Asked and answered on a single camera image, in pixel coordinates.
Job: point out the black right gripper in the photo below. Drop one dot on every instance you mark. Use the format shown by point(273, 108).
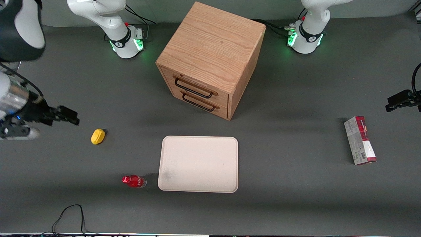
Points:
point(37, 110)

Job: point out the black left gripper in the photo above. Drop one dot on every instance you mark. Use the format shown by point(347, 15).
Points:
point(402, 99)

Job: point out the red coke bottle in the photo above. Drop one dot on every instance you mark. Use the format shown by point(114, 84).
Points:
point(134, 181)

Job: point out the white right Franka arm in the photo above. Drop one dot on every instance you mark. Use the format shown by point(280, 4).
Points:
point(111, 19)

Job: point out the beige rectangular tray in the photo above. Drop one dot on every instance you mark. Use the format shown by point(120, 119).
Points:
point(198, 164)

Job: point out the yellow plastic lemon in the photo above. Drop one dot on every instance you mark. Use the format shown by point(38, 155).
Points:
point(97, 136)

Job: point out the red and grey carton box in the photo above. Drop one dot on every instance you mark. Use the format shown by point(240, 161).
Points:
point(360, 140)

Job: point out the wooden two-drawer cabinet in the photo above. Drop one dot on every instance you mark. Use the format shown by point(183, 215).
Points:
point(213, 49)

